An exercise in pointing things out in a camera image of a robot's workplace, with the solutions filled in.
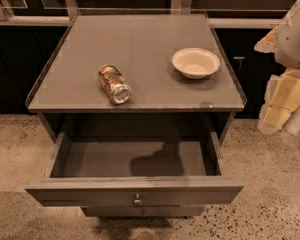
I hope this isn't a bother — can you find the open grey top drawer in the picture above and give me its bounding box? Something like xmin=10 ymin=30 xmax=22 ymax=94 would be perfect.
xmin=26 ymin=134 xmax=243 ymax=207

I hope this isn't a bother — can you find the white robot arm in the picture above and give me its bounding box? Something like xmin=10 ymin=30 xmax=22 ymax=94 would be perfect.
xmin=254 ymin=0 xmax=300 ymax=134

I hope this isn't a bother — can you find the metal top drawer knob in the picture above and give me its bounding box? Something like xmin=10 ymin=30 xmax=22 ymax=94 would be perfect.
xmin=132 ymin=194 xmax=142 ymax=206

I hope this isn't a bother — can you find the orange soda can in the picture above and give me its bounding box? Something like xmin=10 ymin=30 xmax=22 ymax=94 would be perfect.
xmin=98 ymin=65 xmax=131 ymax=105

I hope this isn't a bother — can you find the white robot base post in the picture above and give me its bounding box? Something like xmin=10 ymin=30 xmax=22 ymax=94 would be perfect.
xmin=285 ymin=106 xmax=300 ymax=135

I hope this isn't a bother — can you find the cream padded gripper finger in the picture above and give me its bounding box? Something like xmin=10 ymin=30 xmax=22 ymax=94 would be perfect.
xmin=254 ymin=27 xmax=277 ymax=53
xmin=258 ymin=68 xmax=300 ymax=134

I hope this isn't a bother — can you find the metal railing frame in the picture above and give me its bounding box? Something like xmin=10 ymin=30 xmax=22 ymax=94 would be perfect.
xmin=0 ymin=0 xmax=296 ymax=29

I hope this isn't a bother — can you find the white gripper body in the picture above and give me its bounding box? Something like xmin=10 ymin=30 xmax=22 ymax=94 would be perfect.
xmin=274 ymin=15 xmax=300 ymax=69

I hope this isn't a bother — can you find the white paper bowl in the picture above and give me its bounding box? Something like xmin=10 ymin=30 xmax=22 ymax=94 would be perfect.
xmin=172 ymin=48 xmax=221 ymax=80

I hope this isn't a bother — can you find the grey lower drawer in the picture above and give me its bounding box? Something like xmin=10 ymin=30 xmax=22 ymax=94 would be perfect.
xmin=82 ymin=206 xmax=203 ymax=217

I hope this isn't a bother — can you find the grey drawer cabinet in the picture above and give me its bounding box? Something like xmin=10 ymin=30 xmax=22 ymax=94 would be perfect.
xmin=24 ymin=14 xmax=248 ymax=219

